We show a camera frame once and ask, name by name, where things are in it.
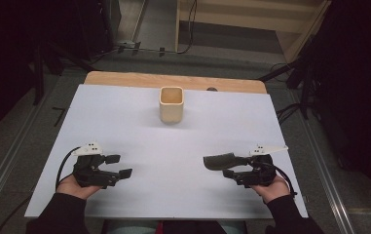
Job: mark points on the small dark knob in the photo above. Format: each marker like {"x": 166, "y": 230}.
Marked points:
{"x": 211, "y": 89}

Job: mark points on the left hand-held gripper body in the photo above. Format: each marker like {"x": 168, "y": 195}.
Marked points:
{"x": 89, "y": 172}

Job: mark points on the black stand legs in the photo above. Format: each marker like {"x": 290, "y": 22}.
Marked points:
{"x": 304, "y": 81}

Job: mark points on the white table sheet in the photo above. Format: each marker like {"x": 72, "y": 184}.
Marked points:
{"x": 173, "y": 188}

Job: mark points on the beige square wooden cup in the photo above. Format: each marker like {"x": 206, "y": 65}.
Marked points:
{"x": 171, "y": 112}

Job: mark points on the person's left hand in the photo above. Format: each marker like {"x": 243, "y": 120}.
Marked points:
{"x": 72, "y": 190}

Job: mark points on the dark stand frame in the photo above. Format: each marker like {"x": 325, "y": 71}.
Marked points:
{"x": 38, "y": 74}

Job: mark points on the person's right hand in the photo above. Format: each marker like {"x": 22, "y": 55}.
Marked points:
{"x": 272, "y": 191}

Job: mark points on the metal floor rail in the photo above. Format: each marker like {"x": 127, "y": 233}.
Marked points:
{"x": 1, "y": 175}
{"x": 329, "y": 182}

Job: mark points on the dark spatula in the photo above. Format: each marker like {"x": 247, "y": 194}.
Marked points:
{"x": 220, "y": 161}

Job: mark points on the light wooden shelf unit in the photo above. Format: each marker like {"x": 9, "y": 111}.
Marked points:
{"x": 254, "y": 16}

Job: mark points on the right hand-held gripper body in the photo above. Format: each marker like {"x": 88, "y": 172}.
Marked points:
{"x": 261, "y": 172}

